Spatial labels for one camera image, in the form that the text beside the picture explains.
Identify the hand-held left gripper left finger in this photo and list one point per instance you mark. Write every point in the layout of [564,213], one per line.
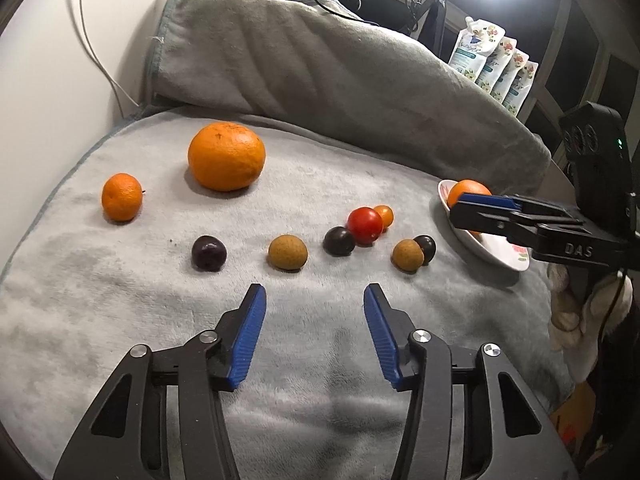
[247,340]

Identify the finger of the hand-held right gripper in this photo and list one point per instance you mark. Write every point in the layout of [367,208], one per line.
[490,222]
[487,201]

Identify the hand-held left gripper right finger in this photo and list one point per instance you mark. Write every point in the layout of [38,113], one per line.
[382,340]

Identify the medium orange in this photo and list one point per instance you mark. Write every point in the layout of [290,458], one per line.
[467,189]

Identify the white floral plate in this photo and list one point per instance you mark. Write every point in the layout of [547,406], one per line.
[500,255]

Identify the brown longan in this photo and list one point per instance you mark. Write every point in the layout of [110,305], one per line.
[406,256]
[287,253]

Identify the dark purple plum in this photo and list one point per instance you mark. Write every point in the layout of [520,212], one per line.
[428,246]
[208,254]
[336,242]

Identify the large orange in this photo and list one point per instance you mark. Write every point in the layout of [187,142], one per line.
[227,157]

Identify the small mandarin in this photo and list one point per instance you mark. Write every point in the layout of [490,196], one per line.
[121,197]

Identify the person's right hand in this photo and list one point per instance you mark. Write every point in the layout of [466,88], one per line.
[567,310]

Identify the orange cherry tomato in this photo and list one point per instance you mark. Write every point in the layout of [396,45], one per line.
[386,215]

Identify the white floral refill pouch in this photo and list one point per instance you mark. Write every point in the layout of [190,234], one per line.
[496,74]
[526,95]
[515,80]
[470,50]

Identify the red cherry tomato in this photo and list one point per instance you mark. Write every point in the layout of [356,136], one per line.
[365,224]

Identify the grey fleece blanket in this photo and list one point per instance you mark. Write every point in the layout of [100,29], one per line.
[125,285]

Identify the black tripod stand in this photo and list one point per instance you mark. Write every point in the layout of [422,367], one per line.
[432,25]

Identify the grey fleece cushion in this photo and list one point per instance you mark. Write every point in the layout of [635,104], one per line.
[325,60]

